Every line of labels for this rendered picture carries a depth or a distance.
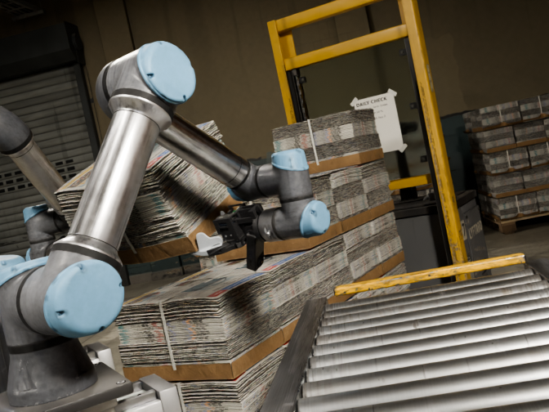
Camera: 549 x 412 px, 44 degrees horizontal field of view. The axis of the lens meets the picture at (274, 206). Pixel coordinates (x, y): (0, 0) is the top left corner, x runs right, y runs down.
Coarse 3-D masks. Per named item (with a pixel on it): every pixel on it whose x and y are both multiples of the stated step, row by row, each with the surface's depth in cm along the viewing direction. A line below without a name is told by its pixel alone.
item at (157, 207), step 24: (168, 168) 161; (192, 168) 168; (144, 192) 161; (168, 192) 160; (192, 192) 166; (216, 192) 173; (144, 216) 165; (168, 216) 160; (192, 216) 165; (144, 240) 169; (168, 240) 165
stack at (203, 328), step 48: (336, 240) 247; (192, 288) 200; (240, 288) 188; (288, 288) 213; (384, 288) 280; (144, 336) 192; (192, 336) 184; (240, 336) 185; (192, 384) 186; (240, 384) 181
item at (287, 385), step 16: (320, 304) 154; (304, 320) 142; (320, 320) 140; (304, 336) 129; (288, 352) 120; (304, 352) 118; (288, 368) 111; (304, 368) 109; (272, 384) 104; (288, 384) 102; (272, 400) 97; (288, 400) 96
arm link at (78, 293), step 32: (128, 64) 121; (160, 64) 119; (128, 96) 118; (160, 96) 119; (128, 128) 117; (160, 128) 122; (96, 160) 116; (128, 160) 115; (96, 192) 113; (128, 192) 115; (96, 224) 110; (64, 256) 107; (96, 256) 108; (32, 288) 108; (64, 288) 102; (96, 288) 106; (32, 320) 109; (64, 320) 103; (96, 320) 106
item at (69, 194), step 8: (88, 168) 184; (80, 176) 180; (88, 176) 177; (72, 184) 176; (80, 184) 174; (56, 192) 175; (64, 192) 174; (72, 192) 173; (80, 192) 171; (64, 200) 176; (72, 200) 174; (64, 208) 178; (72, 208) 176; (72, 216) 178; (120, 248) 175
